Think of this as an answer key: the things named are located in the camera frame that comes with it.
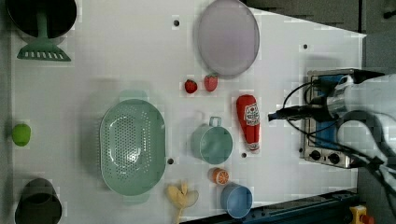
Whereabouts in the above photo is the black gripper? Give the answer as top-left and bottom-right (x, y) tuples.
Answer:
(268, 96), (334, 122)

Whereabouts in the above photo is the red ketchup bottle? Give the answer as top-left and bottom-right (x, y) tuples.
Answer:
(236, 94), (261, 153)

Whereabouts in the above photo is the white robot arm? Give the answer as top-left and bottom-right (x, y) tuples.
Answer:
(268, 74), (395, 211)

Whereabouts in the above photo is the green perforated strainer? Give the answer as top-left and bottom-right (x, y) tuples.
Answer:
(99, 91), (166, 204)

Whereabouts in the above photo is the silver toaster oven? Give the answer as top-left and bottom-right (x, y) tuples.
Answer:
(299, 68), (387, 170)

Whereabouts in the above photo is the teal mug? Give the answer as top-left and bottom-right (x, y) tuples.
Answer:
(191, 117), (233, 165)

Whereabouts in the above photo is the light red strawberry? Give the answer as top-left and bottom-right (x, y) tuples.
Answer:
(204, 75), (218, 92)

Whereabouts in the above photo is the orange slice toy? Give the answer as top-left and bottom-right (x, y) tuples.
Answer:
(210, 168), (230, 185)

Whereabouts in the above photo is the lilac round plate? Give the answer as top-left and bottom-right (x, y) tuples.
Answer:
(197, 0), (260, 76)

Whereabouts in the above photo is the dark red strawberry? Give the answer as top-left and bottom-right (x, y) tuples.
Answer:
(184, 79), (198, 94)

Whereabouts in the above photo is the blue cup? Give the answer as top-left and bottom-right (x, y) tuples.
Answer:
(220, 183), (253, 218)

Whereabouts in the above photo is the peeled banana toy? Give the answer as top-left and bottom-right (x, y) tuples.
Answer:
(166, 181), (199, 224)

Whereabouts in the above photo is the black pot upper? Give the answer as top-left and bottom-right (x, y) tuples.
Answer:
(6, 0), (78, 38)

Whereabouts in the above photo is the black pot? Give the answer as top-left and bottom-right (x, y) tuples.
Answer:
(14, 178), (63, 224)
(6, 0), (78, 38)

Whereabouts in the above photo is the green spatula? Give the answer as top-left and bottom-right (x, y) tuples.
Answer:
(17, 9), (71, 62)

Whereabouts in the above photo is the black pot lower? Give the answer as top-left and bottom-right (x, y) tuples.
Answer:
(14, 178), (63, 224)

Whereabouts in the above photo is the green apple toy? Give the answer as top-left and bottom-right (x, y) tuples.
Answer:
(12, 123), (31, 147)

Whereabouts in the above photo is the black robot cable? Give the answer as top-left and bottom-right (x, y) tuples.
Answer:
(282, 78), (396, 216)

